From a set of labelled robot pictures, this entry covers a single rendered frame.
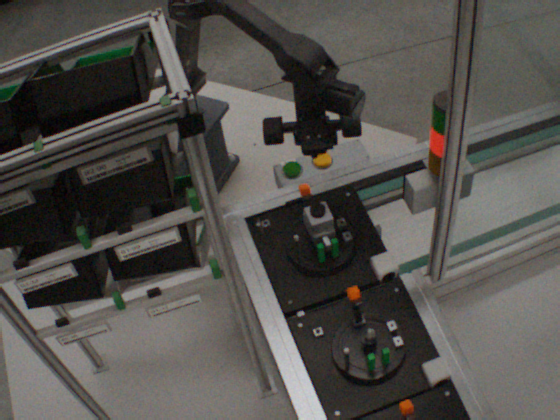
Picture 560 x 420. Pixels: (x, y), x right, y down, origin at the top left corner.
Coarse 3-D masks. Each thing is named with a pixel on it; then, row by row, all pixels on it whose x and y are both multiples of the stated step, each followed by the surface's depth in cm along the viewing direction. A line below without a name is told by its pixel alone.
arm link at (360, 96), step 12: (288, 72) 122; (300, 72) 121; (324, 72) 125; (336, 72) 125; (300, 84) 123; (312, 84) 121; (324, 84) 123; (336, 84) 123; (348, 84) 123; (324, 96) 124; (336, 96) 124; (348, 96) 123; (360, 96) 125; (324, 108) 126; (336, 108) 124; (348, 108) 123; (360, 108) 126
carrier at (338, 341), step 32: (384, 288) 137; (288, 320) 135; (320, 320) 134; (352, 320) 131; (384, 320) 131; (416, 320) 132; (320, 352) 130; (352, 352) 127; (384, 352) 121; (416, 352) 128; (320, 384) 126; (352, 384) 126; (384, 384) 125; (416, 384) 124; (352, 416) 122
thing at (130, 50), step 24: (120, 48) 102; (144, 48) 86; (48, 72) 83; (72, 72) 75; (96, 72) 75; (120, 72) 76; (144, 72) 83; (48, 96) 76; (72, 96) 76; (96, 96) 77; (120, 96) 77; (144, 96) 80; (48, 120) 77; (72, 120) 78
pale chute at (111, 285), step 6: (108, 276) 133; (108, 282) 128; (114, 282) 127; (120, 282) 117; (126, 282) 122; (108, 288) 122; (114, 288) 121; (120, 288) 116; (126, 288) 121; (108, 294) 117; (90, 300) 116; (54, 306) 116
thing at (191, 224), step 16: (176, 192) 127; (144, 208) 123; (176, 208) 121; (112, 224) 109; (176, 224) 116; (192, 224) 110; (192, 240) 106; (112, 256) 102; (144, 256) 102; (160, 256) 103; (176, 256) 103; (192, 256) 103; (112, 272) 103; (128, 272) 103; (144, 272) 104; (160, 272) 104
